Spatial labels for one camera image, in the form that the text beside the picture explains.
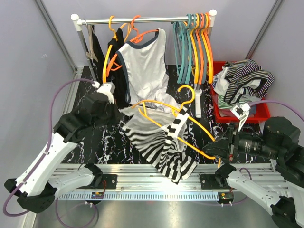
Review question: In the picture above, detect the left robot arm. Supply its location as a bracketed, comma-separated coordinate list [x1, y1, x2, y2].
[4, 92, 122, 213]

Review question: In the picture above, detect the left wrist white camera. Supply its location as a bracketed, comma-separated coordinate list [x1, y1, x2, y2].
[92, 81, 115, 104]

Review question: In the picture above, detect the wrist white camera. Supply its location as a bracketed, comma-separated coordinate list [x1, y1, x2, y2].
[92, 81, 115, 104]
[230, 103, 250, 132]

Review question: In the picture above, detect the black marble patterned mat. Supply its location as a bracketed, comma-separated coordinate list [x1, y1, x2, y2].
[59, 65, 271, 165]

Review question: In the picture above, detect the metal clothes rack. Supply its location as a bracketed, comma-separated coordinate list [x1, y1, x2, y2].
[71, 9, 217, 118]

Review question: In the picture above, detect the yellow empty hanger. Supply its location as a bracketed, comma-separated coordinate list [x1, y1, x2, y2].
[190, 13, 200, 84]

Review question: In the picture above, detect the white tank top navy trim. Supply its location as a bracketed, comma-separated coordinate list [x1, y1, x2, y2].
[116, 28, 181, 109]

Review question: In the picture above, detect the black garment on beige hanger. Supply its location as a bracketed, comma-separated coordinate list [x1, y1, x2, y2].
[92, 33, 105, 71]

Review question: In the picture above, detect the beige wooden hanger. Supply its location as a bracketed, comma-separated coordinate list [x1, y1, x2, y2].
[86, 25, 98, 63]

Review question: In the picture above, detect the aluminium mounting rail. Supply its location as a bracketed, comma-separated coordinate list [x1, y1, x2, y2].
[49, 162, 289, 202]

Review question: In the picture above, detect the orange empty hanger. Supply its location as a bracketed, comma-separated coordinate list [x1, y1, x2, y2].
[197, 13, 206, 85]
[203, 13, 214, 84]

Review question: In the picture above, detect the orange hanger with white top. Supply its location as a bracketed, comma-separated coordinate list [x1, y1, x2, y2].
[106, 15, 158, 76]

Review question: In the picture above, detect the black white striped tank top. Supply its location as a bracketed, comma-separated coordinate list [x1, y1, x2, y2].
[119, 107, 197, 184]

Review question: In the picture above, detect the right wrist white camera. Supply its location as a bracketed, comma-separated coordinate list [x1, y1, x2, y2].
[230, 103, 250, 132]

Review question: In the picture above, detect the teal empty hanger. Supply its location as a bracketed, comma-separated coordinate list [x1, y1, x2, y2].
[172, 21, 187, 84]
[183, 13, 192, 84]

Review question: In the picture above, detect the purple striped garment pile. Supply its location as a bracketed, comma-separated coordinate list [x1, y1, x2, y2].
[212, 59, 275, 109]

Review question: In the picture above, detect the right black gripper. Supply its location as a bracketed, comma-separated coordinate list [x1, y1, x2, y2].
[202, 120, 284, 159]

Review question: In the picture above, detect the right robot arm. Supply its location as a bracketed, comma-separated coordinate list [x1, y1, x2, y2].
[203, 117, 304, 228]

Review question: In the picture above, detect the red plastic bin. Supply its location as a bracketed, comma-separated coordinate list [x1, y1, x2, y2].
[212, 61, 270, 124]

